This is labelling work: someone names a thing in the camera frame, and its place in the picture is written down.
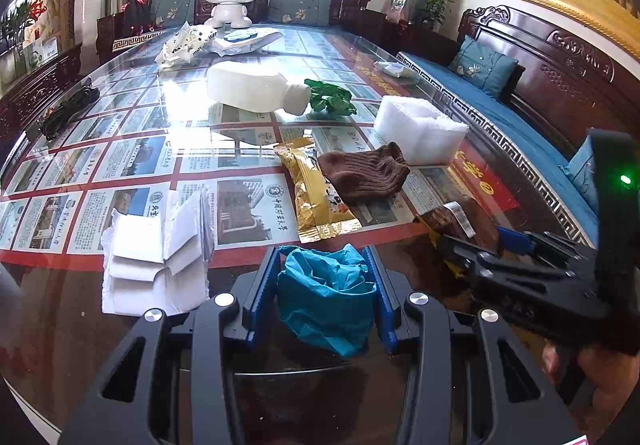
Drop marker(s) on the brown snack wrapper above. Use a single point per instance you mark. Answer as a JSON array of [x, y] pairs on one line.
[[450, 220]]

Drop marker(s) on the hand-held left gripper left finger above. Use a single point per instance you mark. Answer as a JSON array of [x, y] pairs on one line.
[[262, 295]]

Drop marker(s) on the small standing card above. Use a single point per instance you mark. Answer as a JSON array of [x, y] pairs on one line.
[[397, 9]]

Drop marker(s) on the teal paper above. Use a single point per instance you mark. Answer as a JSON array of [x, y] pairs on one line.
[[325, 295]]

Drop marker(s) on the brown sock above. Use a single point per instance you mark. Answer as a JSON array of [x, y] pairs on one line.
[[365, 172]]

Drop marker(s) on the wooden side table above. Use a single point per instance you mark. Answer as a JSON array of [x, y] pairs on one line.
[[400, 35]]

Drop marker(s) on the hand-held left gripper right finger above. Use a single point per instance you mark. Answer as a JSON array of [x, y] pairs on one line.
[[385, 295]]

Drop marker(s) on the white folded paper tissues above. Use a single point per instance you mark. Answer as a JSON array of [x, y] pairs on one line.
[[135, 275]]

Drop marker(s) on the dark wooden bench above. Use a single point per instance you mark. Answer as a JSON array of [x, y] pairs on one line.
[[35, 90]]

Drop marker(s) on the white foam block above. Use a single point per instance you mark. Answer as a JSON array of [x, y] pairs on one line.
[[420, 130]]

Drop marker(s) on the dark cloth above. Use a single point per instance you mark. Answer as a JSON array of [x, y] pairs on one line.
[[136, 17]]

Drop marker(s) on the green paper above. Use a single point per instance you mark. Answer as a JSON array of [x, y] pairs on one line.
[[330, 97]]

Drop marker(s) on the long carved wooden sofa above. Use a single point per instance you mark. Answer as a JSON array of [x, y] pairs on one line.
[[550, 90]]

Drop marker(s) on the person's right hand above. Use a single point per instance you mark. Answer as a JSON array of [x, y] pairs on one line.
[[610, 385]]

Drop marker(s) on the gold snack wrapper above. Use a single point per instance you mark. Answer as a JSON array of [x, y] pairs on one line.
[[310, 195]]

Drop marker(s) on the teal floral cushion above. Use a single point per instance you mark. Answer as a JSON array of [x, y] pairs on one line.
[[482, 67], [582, 180], [300, 7], [170, 11]]

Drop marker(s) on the white plastic bottle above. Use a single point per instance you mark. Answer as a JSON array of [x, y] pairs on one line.
[[250, 87]]

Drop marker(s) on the tissue packet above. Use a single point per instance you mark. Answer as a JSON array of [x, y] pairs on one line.
[[395, 69]]

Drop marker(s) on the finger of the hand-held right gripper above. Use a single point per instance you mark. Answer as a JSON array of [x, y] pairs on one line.
[[520, 240], [472, 262]]

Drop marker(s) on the blue and white packet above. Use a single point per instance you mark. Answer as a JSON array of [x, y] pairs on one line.
[[245, 37]]

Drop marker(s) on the green potted plant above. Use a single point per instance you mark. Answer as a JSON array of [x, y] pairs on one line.
[[437, 7]]

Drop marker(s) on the white printed plastic bag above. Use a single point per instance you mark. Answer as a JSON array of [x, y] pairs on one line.
[[182, 45]]

